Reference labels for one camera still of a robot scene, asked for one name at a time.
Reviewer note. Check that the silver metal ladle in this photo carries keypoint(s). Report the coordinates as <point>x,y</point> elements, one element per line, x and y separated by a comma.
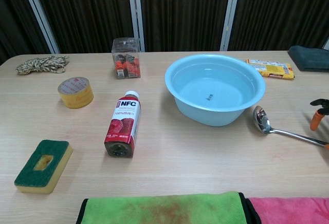
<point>262,120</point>

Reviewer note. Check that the clear box with orange parts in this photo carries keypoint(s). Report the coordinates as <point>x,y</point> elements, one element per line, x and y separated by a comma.
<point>126,62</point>

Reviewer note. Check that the green and yellow sponge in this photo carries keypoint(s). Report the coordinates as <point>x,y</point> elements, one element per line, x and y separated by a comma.
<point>28,175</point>

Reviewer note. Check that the grey metal frame post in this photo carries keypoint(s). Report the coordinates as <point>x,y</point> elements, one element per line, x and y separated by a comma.
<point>136,16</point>
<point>230,16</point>
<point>39,16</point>

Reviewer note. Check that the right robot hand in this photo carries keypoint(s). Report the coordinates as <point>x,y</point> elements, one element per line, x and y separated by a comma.
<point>316,118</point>

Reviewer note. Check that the dark grey folded cloth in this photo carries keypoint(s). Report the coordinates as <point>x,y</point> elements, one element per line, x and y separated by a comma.
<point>311,58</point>

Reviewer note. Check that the red NFC juice bottle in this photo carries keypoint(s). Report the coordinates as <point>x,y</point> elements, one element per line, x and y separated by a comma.
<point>123,126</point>

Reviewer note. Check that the yellow flat packet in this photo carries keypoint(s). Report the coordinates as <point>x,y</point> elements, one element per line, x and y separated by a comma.
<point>275,70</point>

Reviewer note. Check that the large light blue basin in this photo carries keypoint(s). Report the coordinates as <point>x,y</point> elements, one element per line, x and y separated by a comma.
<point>205,111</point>

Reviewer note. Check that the dark brown ribbed curtain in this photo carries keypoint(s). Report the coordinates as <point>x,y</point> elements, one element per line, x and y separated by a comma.
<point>180,10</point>

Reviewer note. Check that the green microfiber cloth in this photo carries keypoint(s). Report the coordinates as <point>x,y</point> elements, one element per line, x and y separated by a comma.
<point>162,209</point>

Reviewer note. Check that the yellow tape roll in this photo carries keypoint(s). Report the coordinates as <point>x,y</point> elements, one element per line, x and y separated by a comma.
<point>77,99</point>

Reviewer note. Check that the pink microfiber cloth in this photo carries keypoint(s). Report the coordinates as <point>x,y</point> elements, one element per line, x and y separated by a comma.
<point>290,209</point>

